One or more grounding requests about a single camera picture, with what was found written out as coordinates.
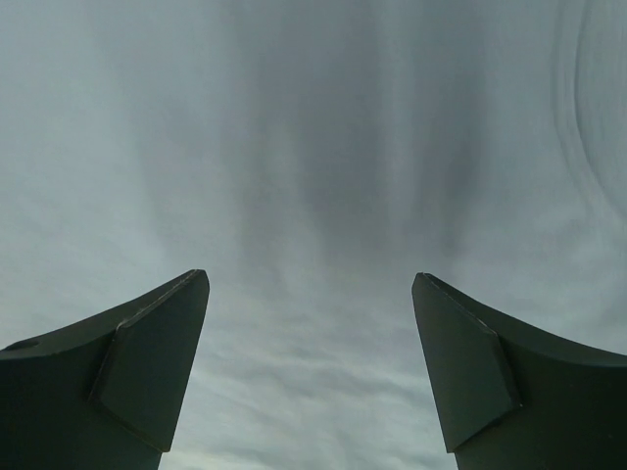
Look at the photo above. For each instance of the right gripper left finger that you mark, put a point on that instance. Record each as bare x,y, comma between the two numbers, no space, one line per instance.
105,392

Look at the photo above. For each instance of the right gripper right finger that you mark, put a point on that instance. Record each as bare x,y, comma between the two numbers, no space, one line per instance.
512,396

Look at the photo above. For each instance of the blue-grey t-shirt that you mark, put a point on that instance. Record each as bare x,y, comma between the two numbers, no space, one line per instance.
312,157

